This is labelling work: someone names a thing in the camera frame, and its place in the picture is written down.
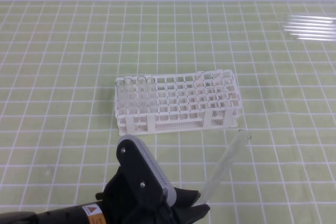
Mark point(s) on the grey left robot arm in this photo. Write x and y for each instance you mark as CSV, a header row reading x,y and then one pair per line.
x,y
86,213

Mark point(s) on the white plastic test tube rack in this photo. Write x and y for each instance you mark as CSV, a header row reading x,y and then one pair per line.
x,y
185,102

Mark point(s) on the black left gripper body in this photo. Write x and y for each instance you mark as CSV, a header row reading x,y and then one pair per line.
x,y
139,192

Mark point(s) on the clear glass test tube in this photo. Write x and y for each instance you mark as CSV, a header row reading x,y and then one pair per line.
x,y
309,25
223,166
141,80
313,35
151,90
312,38
121,97
314,19
132,105
310,29

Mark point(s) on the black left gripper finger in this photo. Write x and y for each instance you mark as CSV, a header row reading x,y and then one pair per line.
x,y
185,197
186,214

